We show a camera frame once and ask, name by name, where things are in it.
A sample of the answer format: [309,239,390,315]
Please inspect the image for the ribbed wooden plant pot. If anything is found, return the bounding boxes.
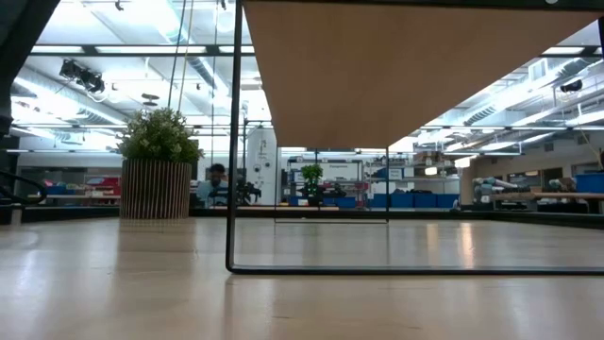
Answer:
[120,158,193,221]

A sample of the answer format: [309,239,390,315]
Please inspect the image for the person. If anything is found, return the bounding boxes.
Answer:
[195,162,231,209]

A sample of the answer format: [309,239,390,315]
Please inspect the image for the wooden-top metal workbench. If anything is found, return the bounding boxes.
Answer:
[490,191,604,214]

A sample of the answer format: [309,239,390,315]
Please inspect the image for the large blue storage bin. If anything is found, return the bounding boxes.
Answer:
[574,172,604,194]

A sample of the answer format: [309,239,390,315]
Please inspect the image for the small green potted plant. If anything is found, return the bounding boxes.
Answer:
[300,163,325,207]

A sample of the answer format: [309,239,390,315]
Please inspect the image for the red storage bin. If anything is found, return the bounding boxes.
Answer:
[84,177,122,197]

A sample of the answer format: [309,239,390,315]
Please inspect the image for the wooden shelf black metal legs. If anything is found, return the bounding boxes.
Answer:
[225,0,604,277]

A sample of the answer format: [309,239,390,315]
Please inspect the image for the white pillar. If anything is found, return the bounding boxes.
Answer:
[244,127,279,207]

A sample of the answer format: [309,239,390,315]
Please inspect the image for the green white artificial plant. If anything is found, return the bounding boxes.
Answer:
[116,107,205,164]

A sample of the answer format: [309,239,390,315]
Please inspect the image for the black ceiling camera rig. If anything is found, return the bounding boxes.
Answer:
[59,59,106,94]

